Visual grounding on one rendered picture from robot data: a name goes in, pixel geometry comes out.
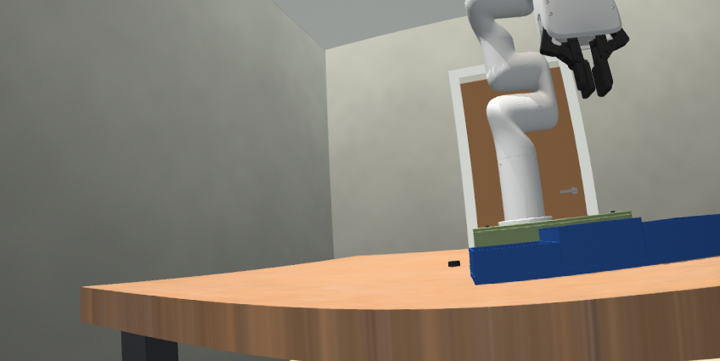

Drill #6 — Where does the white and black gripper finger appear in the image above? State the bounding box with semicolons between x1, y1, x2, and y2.
539;28;595;99
589;28;629;97

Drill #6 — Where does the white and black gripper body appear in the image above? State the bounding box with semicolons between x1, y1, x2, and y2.
533;0;622;50

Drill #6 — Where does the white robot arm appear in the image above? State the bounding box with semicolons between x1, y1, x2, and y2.
465;0;559;226

